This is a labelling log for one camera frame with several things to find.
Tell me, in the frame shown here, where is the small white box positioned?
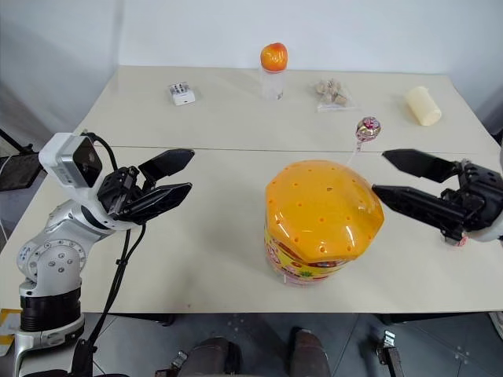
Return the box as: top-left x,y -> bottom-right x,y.
167,81 -> 197,107

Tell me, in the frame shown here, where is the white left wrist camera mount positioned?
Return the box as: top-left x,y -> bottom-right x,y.
38,132 -> 130,232

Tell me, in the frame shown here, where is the yellow white object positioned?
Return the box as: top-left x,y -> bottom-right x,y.
0,308 -> 24,357

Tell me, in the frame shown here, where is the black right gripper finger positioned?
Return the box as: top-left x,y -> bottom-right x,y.
382,148 -> 461,184
371,184 -> 468,241

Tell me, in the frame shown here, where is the metal table foot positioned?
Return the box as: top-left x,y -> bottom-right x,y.
375,330 -> 406,377
153,350 -> 190,377

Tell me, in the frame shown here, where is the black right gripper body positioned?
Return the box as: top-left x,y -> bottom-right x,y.
439,158 -> 503,236

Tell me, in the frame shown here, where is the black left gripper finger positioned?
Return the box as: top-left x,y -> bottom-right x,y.
117,181 -> 194,226
138,148 -> 196,185

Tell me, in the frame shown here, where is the lollipop jar with orange lid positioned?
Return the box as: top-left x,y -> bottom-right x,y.
262,159 -> 385,287

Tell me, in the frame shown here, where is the black flat panel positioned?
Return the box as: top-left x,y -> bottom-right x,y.
0,151 -> 43,193

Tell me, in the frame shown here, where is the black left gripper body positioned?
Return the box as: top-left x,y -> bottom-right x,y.
96,166 -> 149,221

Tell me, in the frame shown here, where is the cream cylinder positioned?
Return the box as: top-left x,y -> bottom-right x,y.
404,86 -> 443,127

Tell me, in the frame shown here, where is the dark rounded shape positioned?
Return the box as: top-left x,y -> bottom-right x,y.
187,336 -> 241,377
289,326 -> 332,377

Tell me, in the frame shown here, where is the clear bag of snacks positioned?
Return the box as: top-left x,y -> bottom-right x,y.
312,78 -> 359,114

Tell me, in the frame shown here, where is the wrapped pink lollipop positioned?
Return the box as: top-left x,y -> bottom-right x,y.
345,115 -> 383,168

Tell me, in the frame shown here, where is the orange red fruit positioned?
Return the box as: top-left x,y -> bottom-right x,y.
260,42 -> 290,72

